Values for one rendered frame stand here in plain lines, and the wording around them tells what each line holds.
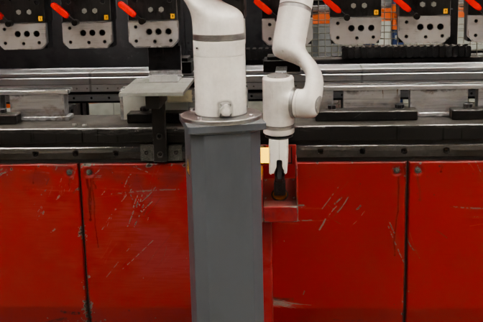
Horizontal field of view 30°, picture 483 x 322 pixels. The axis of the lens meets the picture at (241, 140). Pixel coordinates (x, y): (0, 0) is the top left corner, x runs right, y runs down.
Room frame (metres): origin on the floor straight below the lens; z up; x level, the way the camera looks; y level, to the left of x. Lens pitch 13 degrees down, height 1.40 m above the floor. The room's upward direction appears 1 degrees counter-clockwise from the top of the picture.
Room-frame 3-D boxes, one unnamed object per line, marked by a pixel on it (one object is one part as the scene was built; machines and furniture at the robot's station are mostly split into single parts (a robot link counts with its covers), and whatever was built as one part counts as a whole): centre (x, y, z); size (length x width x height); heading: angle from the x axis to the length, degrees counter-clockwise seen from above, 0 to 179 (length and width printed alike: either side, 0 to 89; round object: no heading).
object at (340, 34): (2.70, -0.35, 1.18); 0.15 x 0.09 x 0.17; 86
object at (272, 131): (2.37, -0.10, 0.91); 0.09 x 0.08 x 0.03; 177
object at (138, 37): (2.74, 0.25, 1.18); 0.15 x 0.09 x 0.17; 86
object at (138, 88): (2.59, 0.24, 1.00); 0.26 x 0.18 x 0.01; 176
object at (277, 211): (2.40, -0.05, 0.75); 0.20 x 0.16 x 0.18; 88
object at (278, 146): (2.38, -0.10, 0.85); 0.10 x 0.07 x 0.11; 177
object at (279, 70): (2.88, -0.13, 1.01); 0.26 x 0.12 x 0.05; 176
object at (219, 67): (2.07, 0.05, 1.09); 0.19 x 0.19 x 0.18
